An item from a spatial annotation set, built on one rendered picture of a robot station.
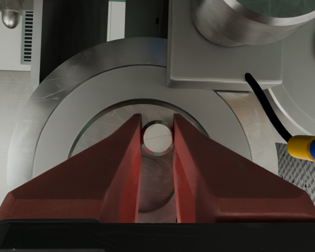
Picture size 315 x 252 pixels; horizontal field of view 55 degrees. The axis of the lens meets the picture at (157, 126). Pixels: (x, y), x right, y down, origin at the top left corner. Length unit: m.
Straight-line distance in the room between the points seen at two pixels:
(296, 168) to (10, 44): 2.99
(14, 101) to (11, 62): 2.62
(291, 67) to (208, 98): 0.05
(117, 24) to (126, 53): 2.83
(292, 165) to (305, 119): 0.23
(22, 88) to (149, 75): 0.39
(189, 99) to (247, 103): 0.03
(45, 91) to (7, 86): 0.37
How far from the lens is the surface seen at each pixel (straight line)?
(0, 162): 0.55
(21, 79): 0.54
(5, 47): 3.21
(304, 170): 0.38
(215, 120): 0.16
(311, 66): 0.19
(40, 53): 0.18
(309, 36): 0.20
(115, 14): 3.03
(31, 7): 0.59
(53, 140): 0.16
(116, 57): 0.17
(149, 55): 0.17
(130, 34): 0.52
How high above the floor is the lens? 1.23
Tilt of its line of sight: level
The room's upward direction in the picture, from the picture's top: 178 degrees counter-clockwise
